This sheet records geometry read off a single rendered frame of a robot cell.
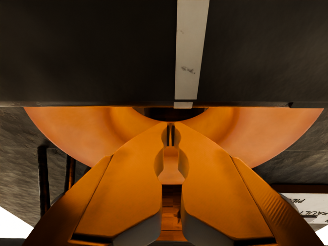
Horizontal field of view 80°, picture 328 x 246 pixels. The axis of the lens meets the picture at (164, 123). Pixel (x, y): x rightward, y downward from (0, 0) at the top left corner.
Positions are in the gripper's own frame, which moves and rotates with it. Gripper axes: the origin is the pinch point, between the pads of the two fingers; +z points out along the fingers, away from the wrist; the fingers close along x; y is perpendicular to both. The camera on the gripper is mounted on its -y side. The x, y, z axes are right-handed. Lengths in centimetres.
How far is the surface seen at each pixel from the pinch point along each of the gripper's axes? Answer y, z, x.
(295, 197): 27.8, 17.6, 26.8
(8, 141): 7.2, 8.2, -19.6
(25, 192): 31, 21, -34
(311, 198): 27.9, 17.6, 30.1
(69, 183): 9.1, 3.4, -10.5
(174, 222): 12.7, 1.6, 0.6
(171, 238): 12.3, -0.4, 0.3
